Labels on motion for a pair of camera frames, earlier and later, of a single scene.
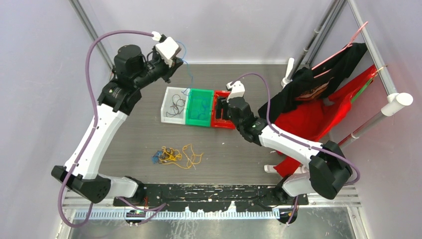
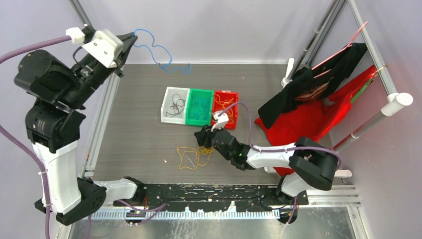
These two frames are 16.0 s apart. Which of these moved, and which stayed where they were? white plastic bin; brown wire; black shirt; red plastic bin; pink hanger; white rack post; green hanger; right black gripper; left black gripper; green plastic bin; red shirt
Moved: right black gripper; left black gripper
Stayed: green hanger; black shirt; white rack post; pink hanger; white plastic bin; green plastic bin; red shirt; brown wire; red plastic bin
